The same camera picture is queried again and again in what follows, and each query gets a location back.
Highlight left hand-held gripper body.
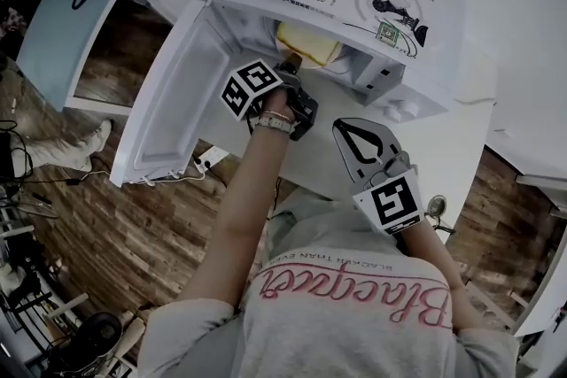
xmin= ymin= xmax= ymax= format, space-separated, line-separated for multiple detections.
xmin=220 ymin=58 xmax=320 ymax=143

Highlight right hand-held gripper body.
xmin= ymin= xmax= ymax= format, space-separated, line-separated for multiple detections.
xmin=352 ymin=149 xmax=423 ymax=256

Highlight yellow bread food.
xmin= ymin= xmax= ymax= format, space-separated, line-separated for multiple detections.
xmin=275 ymin=20 xmax=342 ymax=67

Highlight white microwave oven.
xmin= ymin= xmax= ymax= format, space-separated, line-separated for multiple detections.
xmin=109 ymin=0 xmax=455 ymax=190

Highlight person's left forearm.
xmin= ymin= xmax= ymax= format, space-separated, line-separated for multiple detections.
xmin=179 ymin=119 xmax=296 ymax=315

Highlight person's right forearm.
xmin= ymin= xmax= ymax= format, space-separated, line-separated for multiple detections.
xmin=398 ymin=219 xmax=484 ymax=331

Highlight person's left hand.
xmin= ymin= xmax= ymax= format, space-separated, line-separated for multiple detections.
xmin=263 ymin=85 xmax=297 ymax=120

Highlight white wrist band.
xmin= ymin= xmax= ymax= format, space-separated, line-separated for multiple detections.
xmin=255 ymin=109 xmax=299 ymax=135

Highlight white power strip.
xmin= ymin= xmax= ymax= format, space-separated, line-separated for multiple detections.
xmin=193 ymin=145 xmax=229 ymax=169

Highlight person's grey printed shirt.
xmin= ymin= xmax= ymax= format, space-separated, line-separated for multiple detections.
xmin=137 ymin=185 xmax=519 ymax=378

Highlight white counter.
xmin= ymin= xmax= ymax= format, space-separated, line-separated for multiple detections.
xmin=513 ymin=172 xmax=567 ymax=337

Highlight pale blue desk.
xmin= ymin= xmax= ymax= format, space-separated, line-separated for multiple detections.
xmin=14 ymin=0 xmax=134 ymax=117

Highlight black rounded headset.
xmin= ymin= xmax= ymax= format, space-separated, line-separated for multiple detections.
xmin=46 ymin=312 xmax=125 ymax=378

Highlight round desk cable grommet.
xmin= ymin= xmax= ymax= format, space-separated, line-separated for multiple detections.
xmin=427 ymin=195 xmax=447 ymax=218

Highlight white frame wooden desk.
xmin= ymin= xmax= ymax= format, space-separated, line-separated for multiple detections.
xmin=0 ymin=260 xmax=89 ymax=351

